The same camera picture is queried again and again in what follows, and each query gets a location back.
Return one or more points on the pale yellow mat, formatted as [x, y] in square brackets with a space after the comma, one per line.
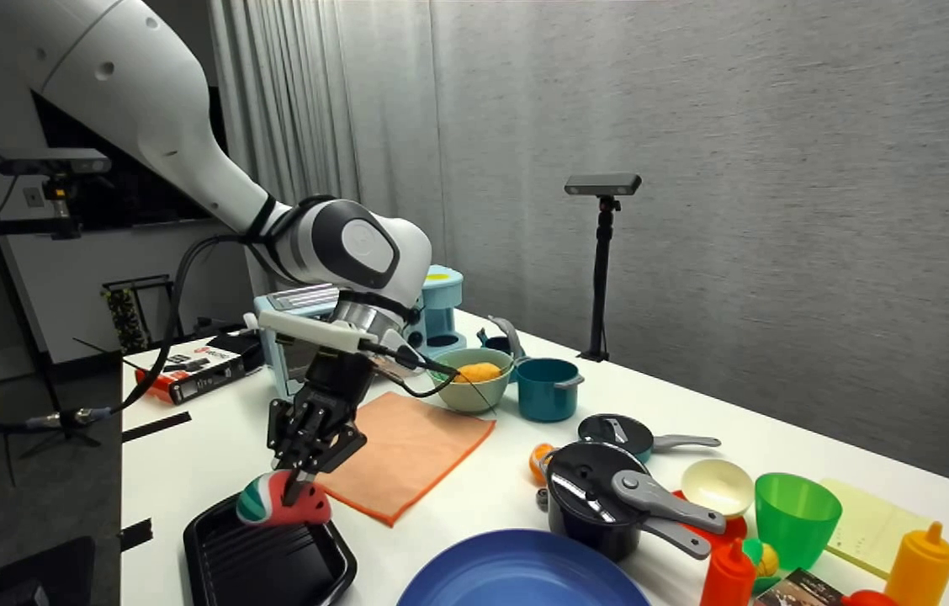
[874, 532]

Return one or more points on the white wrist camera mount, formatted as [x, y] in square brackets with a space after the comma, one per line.
[326, 323]

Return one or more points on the teal toy pot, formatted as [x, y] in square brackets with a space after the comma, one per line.
[547, 393]

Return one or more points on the light blue toaster oven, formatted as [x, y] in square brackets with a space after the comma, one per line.
[443, 306]

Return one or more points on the small black pan with lid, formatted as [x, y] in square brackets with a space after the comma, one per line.
[619, 432]

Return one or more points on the pale green bowl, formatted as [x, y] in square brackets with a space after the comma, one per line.
[475, 394]

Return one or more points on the watermelon slice plushie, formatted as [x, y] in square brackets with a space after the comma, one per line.
[278, 507]

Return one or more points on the black tape strip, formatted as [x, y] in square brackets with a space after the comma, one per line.
[157, 425]

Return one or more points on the small cream bowl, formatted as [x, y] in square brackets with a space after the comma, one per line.
[713, 486]

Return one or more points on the orange plushie with green leaves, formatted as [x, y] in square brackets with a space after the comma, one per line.
[480, 373]

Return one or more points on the green plastic cup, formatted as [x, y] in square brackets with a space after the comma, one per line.
[794, 517]

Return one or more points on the red ketchup bottle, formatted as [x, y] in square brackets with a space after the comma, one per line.
[728, 578]

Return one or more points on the green and yellow toy ball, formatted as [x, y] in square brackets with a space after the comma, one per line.
[764, 559]

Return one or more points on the small orange toy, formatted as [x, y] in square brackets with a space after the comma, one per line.
[538, 458]

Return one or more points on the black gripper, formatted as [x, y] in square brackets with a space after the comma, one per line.
[323, 407]

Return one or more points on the blue round plate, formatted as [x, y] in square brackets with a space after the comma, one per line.
[518, 575]

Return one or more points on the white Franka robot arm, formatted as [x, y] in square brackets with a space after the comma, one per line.
[159, 122]

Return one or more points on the black camera on side stand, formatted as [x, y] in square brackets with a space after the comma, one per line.
[40, 159]

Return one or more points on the yellow mustard bottle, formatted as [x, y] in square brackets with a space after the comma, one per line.
[918, 575]

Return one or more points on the orange cloth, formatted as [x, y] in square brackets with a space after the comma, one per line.
[407, 450]

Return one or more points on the black and orange box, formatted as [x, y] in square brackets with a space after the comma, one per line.
[200, 368]

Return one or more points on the black ridged rectangular plate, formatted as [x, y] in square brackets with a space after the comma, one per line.
[273, 568]

